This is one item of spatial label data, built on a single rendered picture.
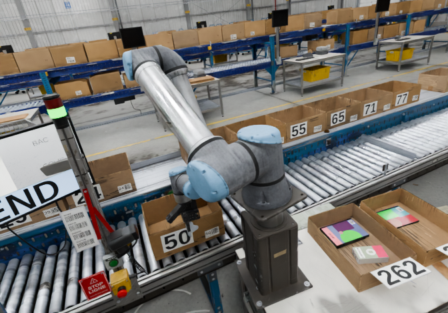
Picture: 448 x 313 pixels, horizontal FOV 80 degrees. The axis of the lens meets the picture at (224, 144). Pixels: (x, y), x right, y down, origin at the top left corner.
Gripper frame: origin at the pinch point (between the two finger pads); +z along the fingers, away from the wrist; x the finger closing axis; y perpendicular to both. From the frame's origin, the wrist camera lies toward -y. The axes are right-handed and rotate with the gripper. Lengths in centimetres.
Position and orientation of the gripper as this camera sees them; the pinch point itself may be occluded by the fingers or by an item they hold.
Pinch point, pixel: (188, 233)
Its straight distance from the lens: 147.0
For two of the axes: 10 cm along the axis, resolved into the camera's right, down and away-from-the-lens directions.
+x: -3.9, -2.5, 8.9
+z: 1.6, 9.3, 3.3
